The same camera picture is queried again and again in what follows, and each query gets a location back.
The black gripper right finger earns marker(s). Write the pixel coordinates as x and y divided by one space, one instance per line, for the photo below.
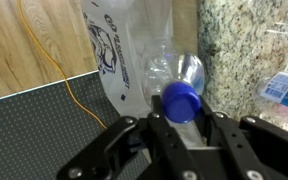
250 153

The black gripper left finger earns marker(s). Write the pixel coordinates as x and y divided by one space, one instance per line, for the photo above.
164 153

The clear water bottle blue cap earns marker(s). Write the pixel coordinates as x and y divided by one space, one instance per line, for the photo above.
180 101
280 90

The wooden counter cabinet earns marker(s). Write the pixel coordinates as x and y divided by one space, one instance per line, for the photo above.
184 20

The clear printed plastic bag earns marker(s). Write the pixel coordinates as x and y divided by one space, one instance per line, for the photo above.
117 60

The dark dotted floor mat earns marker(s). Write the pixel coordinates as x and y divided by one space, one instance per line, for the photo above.
34 133

